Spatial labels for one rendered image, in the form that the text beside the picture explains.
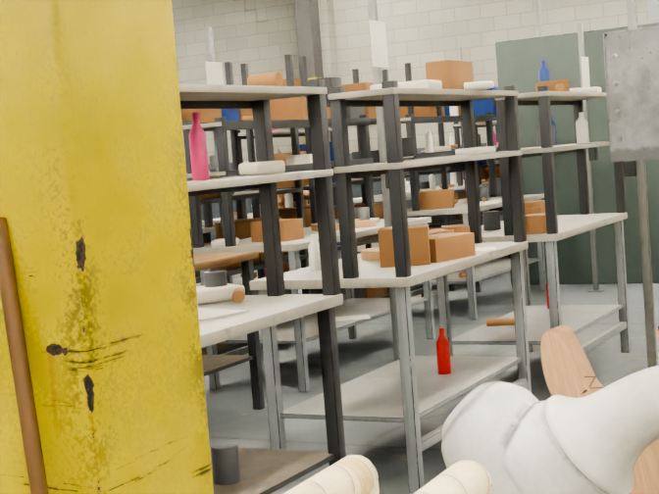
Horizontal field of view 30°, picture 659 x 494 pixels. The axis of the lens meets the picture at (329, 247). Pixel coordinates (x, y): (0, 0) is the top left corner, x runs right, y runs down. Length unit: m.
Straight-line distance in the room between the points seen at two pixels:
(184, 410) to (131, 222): 0.31
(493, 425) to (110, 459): 0.82
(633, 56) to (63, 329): 0.84
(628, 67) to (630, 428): 0.49
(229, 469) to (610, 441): 3.35
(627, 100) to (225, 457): 3.11
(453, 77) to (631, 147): 4.28
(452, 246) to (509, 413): 4.53
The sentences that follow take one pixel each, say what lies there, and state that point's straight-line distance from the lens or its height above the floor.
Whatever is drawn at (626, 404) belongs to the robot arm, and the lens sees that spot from 1.03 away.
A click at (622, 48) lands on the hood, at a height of 1.51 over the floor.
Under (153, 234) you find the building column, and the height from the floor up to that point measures 1.32.
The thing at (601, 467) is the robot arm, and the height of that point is 1.15.
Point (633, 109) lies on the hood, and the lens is 1.38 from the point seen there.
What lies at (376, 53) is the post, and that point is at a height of 2.00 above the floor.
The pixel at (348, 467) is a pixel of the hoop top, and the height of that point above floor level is 1.21.
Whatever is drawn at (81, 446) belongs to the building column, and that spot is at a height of 1.05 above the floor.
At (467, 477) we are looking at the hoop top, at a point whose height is 1.21.
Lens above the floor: 1.42
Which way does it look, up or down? 4 degrees down
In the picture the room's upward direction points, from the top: 4 degrees counter-clockwise
